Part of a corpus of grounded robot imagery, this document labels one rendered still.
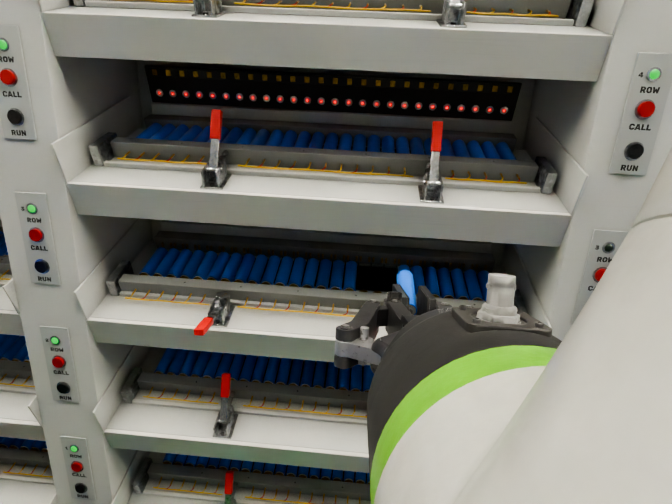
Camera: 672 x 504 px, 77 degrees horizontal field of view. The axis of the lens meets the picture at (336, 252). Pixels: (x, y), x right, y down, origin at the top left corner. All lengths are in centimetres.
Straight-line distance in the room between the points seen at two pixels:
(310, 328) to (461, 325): 44
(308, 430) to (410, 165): 42
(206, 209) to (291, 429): 36
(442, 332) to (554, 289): 43
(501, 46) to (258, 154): 31
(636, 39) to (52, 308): 76
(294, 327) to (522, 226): 32
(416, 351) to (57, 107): 54
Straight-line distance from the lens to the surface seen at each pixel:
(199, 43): 54
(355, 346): 26
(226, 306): 60
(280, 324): 60
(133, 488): 90
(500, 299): 17
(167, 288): 66
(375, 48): 51
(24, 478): 101
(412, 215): 52
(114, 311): 68
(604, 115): 56
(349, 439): 70
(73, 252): 65
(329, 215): 52
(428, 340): 16
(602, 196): 57
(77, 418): 78
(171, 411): 76
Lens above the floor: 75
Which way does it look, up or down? 18 degrees down
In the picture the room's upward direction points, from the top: 3 degrees clockwise
